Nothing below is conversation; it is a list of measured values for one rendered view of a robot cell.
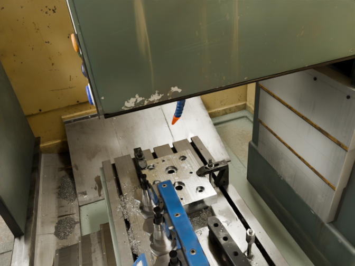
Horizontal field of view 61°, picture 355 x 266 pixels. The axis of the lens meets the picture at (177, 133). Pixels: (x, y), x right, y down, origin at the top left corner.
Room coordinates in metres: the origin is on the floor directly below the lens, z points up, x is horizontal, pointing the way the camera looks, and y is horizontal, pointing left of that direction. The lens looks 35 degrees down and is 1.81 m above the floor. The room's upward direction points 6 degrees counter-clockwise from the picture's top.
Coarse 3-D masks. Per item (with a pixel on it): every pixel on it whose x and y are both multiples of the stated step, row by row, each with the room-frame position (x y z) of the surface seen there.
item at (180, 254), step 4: (180, 248) 0.40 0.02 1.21; (180, 252) 0.39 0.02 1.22; (160, 256) 0.39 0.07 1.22; (164, 256) 0.38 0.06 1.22; (168, 256) 0.38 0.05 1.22; (180, 256) 0.38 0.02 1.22; (184, 256) 0.38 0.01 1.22; (156, 260) 0.38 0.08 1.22; (160, 260) 0.38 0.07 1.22; (164, 260) 0.38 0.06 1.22; (168, 260) 0.37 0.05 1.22; (180, 260) 0.37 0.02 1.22; (184, 260) 0.37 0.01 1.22; (156, 264) 0.37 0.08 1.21; (160, 264) 0.37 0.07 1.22; (164, 264) 0.37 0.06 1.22; (184, 264) 0.36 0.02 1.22; (188, 264) 0.36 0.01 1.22
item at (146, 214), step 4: (160, 200) 0.55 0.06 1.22; (140, 204) 0.54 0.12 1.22; (160, 204) 0.53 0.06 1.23; (140, 208) 0.53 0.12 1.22; (164, 208) 0.53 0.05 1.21; (144, 212) 0.51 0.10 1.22; (148, 212) 0.51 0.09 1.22; (152, 212) 0.50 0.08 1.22; (160, 212) 0.51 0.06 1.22; (164, 212) 0.52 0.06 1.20; (144, 216) 0.51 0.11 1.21; (148, 216) 0.50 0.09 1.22; (152, 216) 0.50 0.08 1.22
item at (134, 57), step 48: (96, 0) 0.40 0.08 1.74; (144, 0) 0.41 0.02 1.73; (192, 0) 0.43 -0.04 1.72; (240, 0) 0.45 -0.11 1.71; (288, 0) 0.47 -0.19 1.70; (336, 0) 0.49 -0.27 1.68; (96, 48) 0.39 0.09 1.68; (144, 48) 0.41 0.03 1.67; (192, 48) 0.43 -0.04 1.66; (240, 48) 0.45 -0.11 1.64; (288, 48) 0.47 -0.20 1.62; (336, 48) 0.49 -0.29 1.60; (96, 96) 0.39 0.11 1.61; (144, 96) 0.41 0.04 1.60; (192, 96) 0.43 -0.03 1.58
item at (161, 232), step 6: (162, 222) 0.42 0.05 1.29; (156, 228) 0.41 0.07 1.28; (162, 228) 0.41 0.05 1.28; (168, 228) 0.42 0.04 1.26; (156, 234) 0.41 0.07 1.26; (162, 234) 0.41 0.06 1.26; (168, 234) 0.41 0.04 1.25; (156, 240) 0.41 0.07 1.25; (162, 240) 0.40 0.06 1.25; (168, 240) 0.41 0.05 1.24; (156, 246) 0.40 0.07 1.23; (162, 246) 0.40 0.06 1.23
